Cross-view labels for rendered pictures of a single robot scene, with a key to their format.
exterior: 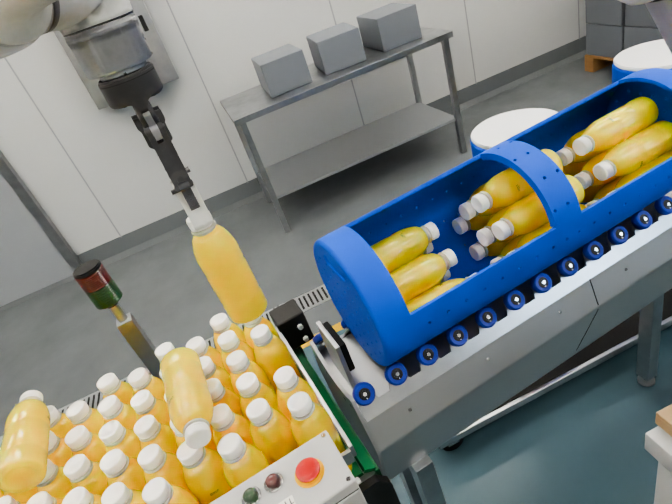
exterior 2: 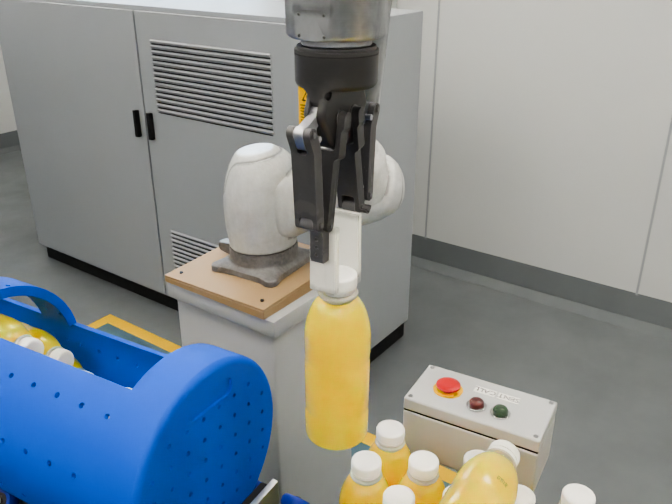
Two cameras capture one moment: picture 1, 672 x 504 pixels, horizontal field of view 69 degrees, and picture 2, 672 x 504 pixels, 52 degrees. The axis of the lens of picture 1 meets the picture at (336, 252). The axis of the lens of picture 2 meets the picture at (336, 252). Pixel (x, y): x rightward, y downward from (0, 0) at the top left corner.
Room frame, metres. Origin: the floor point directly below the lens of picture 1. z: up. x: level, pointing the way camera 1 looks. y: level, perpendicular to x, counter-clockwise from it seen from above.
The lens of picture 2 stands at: (1.16, 0.62, 1.72)
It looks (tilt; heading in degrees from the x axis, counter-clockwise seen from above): 25 degrees down; 225
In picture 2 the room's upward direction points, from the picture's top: straight up
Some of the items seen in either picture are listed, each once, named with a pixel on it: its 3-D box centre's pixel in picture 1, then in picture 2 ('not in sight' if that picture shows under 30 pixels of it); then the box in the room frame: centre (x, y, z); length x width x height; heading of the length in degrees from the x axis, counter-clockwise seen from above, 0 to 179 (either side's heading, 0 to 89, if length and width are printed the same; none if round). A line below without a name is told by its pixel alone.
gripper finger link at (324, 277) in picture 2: not in sight; (324, 258); (0.73, 0.19, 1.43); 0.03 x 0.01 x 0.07; 104
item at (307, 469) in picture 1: (308, 470); (448, 386); (0.43, 0.14, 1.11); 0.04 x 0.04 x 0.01
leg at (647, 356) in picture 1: (650, 320); not in sight; (1.10, -0.93, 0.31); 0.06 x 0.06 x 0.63; 15
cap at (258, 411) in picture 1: (258, 411); (423, 465); (0.58, 0.21, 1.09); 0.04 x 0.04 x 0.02
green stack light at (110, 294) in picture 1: (104, 292); not in sight; (1.00, 0.53, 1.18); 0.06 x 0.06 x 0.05
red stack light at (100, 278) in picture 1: (93, 277); not in sight; (1.00, 0.53, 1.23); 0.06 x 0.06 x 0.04
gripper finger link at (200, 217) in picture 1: (194, 206); (346, 243); (0.69, 0.17, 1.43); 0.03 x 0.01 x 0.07; 104
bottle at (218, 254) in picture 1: (227, 270); (337, 363); (0.71, 0.18, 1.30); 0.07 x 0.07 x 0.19
